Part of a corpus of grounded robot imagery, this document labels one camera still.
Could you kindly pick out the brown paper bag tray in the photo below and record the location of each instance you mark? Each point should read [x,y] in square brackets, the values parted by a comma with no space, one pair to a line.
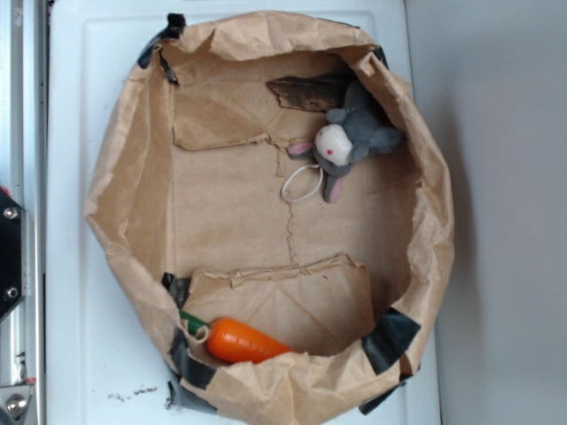
[189,204]

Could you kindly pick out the gray plush bunny toy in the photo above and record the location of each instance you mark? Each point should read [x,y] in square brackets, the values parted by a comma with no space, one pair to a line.
[356,130]

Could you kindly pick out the orange plastic toy carrot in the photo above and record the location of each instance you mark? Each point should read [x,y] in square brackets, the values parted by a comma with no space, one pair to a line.
[233,341]

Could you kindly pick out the black metal bracket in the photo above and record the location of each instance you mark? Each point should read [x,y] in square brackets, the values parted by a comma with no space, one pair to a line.
[11,241]

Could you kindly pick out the aluminium frame rail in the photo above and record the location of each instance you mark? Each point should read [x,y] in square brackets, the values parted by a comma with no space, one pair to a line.
[24,60]

